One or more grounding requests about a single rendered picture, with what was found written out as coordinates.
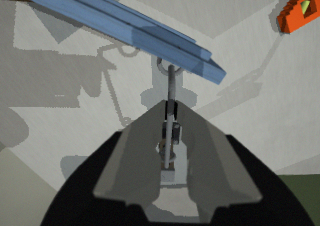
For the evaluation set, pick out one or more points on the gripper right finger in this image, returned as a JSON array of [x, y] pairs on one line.
[[223, 172]]

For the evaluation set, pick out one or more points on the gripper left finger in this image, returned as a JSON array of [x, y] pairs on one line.
[[125, 169]]

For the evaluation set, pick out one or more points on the orange torpedo level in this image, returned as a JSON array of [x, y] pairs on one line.
[[294, 17]]

